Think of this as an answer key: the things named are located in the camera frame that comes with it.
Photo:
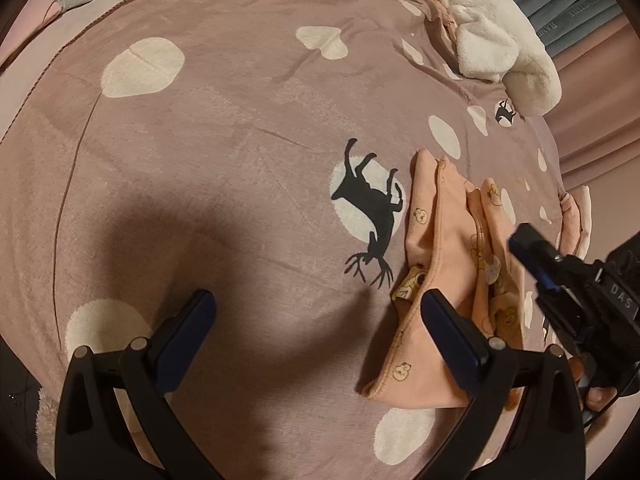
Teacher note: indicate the mauve deer print duvet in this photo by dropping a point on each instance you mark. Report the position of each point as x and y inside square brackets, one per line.
[262, 150]

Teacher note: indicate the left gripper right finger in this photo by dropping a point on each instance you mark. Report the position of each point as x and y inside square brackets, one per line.
[546, 439]

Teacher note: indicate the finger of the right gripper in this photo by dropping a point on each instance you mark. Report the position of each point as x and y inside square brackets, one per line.
[566, 312]
[545, 264]

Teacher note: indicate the white fluffy plush garment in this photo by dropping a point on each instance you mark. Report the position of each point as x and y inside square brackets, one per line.
[496, 42]

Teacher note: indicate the peach printed baby garment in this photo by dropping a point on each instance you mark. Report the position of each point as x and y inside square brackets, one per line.
[456, 242]

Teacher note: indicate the blue grey folded fabric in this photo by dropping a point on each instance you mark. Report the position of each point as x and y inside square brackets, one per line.
[559, 24]

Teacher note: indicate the small pink white garment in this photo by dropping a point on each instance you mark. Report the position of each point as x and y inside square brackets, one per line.
[576, 229]

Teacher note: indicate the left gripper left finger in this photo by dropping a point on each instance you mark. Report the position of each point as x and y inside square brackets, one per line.
[92, 440]

